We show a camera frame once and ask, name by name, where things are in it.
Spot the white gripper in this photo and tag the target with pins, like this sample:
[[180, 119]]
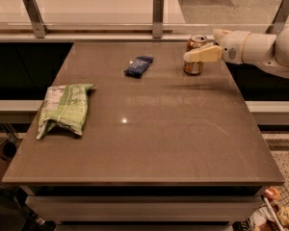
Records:
[[233, 46]]

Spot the orange soda can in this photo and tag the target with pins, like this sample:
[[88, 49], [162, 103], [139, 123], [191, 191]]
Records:
[[193, 65]]

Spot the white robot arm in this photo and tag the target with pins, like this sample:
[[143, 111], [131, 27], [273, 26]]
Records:
[[268, 52]]

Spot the green jalapeno chip bag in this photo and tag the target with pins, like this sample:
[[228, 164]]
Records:
[[65, 106]]

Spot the blue snack bar wrapper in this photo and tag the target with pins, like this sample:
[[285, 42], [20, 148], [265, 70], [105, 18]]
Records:
[[139, 67]]

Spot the dark round stool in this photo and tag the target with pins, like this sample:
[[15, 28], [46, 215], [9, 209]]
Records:
[[7, 151]]

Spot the right metal railing bracket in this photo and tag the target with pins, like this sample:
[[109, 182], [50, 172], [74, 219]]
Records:
[[280, 18]]

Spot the metal railing bracket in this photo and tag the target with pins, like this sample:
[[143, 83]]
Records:
[[280, 18], [38, 26], [157, 18]]

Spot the middle metal railing bracket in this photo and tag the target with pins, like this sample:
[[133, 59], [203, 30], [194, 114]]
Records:
[[157, 18]]

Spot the left metal railing bracket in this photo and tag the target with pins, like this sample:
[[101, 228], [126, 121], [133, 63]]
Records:
[[38, 26]]

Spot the wire basket with items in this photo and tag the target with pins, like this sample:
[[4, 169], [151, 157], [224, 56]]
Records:
[[273, 214]]

